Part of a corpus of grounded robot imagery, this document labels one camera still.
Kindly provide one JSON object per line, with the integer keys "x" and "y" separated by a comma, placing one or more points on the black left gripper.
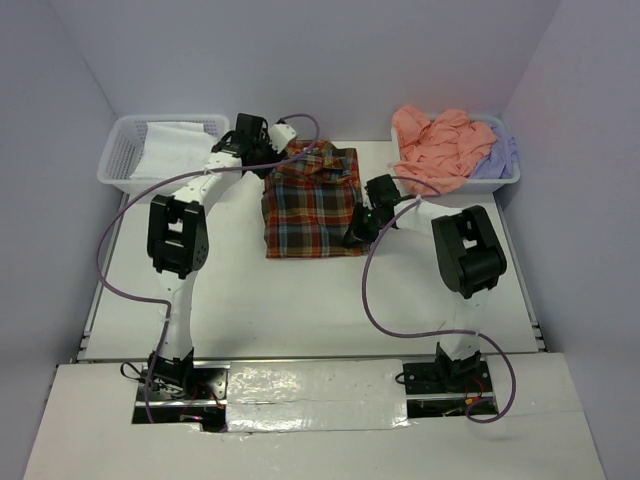
{"x": 273, "y": 156}

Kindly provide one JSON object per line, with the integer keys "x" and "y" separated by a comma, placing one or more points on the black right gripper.
{"x": 358, "y": 235}

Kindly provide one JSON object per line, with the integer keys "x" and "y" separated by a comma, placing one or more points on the plaid flannel long sleeve shirt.
{"x": 307, "y": 205}

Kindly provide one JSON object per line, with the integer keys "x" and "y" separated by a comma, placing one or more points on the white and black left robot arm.
{"x": 178, "y": 241}

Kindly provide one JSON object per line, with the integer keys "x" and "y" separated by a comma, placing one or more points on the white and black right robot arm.
{"x": 470, "y": 261}

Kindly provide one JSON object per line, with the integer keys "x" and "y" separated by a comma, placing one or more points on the white folded cloth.
{"x": 173, "y": 148}

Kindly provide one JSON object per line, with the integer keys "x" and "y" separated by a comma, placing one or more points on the orange crumpled shirt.
{"x": 439, "y": 155}

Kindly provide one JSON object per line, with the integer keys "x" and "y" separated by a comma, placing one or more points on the white plastic basket left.
{"x": 124, "y": 145}

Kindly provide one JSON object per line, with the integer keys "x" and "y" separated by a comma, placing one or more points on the white plastic basket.
{"x": 124, "y": 145}
{"x": 441, "y": 154}

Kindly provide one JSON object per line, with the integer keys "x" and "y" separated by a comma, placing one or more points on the white plastic basket right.
{"x": 441, "y": 154}

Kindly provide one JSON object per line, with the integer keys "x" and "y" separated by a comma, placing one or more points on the lavender crumpled shirt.
{"x": 502, "y": 159}

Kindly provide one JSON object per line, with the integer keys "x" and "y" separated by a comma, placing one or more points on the silver foil tape panel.
{"x": 280, "y": 397}

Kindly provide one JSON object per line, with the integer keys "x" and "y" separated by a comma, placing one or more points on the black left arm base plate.
{"x": 202, "y": 402}

